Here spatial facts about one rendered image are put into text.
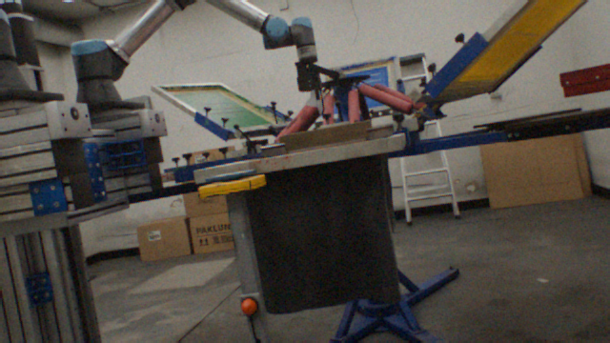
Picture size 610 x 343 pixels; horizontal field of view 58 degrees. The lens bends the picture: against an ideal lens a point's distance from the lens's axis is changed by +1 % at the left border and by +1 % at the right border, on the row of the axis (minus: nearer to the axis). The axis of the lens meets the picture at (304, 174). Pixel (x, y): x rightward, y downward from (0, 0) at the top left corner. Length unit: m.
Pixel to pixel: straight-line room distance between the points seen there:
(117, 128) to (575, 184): 5.09
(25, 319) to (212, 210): 4.50
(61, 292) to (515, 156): 5.11
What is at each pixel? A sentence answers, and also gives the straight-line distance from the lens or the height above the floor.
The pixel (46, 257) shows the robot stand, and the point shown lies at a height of 0.81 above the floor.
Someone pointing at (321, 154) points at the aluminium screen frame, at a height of 0.98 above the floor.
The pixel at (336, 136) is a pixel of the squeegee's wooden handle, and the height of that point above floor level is 1.02.
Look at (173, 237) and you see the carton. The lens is 6.40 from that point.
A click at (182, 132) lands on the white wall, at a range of 6.75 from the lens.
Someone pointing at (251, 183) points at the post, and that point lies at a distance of 1.26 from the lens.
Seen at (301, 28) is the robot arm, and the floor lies 1.44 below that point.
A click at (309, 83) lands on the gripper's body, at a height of 1.23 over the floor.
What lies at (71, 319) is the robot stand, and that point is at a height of 0.61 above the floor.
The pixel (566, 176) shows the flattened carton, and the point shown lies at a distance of 6.24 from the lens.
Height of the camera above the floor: 1.01
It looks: 3 degrees down
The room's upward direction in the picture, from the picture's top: 10 degrees counter-clockwise
